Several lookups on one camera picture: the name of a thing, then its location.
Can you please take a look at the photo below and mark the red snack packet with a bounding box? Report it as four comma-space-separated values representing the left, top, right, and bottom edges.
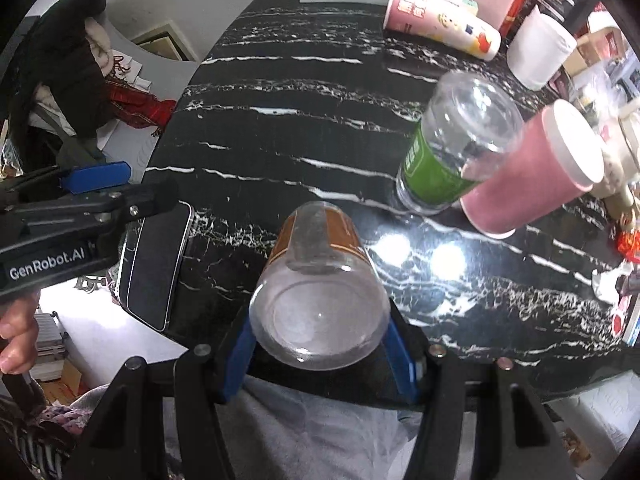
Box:
616, 225, 640, 261

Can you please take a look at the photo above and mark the black clothing pile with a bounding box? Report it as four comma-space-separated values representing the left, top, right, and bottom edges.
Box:
20, 0, 117, 141

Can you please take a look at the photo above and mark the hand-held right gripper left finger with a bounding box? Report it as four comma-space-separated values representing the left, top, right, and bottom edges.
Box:
73, 305, 257, 480

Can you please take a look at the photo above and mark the red plaid cloth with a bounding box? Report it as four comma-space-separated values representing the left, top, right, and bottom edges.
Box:
104, 80, 177, 138

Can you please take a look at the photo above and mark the clear bottle with green label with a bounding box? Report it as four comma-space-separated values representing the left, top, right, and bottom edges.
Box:
396, 69, 525, 216

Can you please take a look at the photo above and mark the printed paper cup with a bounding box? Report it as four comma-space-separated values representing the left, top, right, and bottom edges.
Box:
383, 0, 502, 62

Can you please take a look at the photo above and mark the cardboard box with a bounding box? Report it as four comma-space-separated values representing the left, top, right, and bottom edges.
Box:
562, 27, 628, 78

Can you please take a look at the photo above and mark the person's left hand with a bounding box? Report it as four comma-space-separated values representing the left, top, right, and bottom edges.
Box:
0, 291, 41, 375

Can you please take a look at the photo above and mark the silver suitcase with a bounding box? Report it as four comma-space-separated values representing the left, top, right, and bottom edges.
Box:
27, 310, 68, 383

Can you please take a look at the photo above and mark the black smartphone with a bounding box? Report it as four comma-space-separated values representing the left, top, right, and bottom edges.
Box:
117, 201, 195, 333

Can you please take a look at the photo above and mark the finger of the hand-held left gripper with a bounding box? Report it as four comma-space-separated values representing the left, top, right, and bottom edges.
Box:
50, 178, 180, 226
0, 161, 132, 201

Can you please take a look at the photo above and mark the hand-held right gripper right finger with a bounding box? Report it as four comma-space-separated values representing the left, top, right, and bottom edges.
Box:
384, 302, 590, 480

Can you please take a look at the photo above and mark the clear bottle orange label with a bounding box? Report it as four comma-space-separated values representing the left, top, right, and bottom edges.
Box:
248, 201, 391, 372

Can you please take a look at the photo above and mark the pink paper cup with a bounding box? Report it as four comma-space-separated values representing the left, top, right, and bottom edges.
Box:
460, 99, 606, 240

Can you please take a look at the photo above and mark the white toilet paper roll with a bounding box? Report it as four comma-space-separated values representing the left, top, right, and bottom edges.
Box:
506, 5, 578, 92

